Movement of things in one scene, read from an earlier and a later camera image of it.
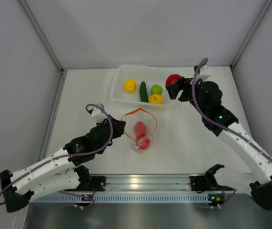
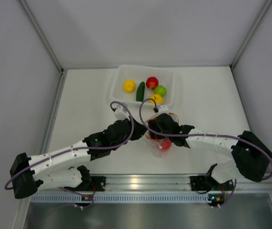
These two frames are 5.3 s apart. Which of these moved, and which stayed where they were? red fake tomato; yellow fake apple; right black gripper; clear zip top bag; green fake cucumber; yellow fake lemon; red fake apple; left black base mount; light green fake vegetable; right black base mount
Moved: green fake cucumber; clear zip top bag; right black gripper; light green fake vegetable; red fake apple; red fake tomato
Stayed: right black base mount; left black base mount; yellow fake lemon; yellow fake apple
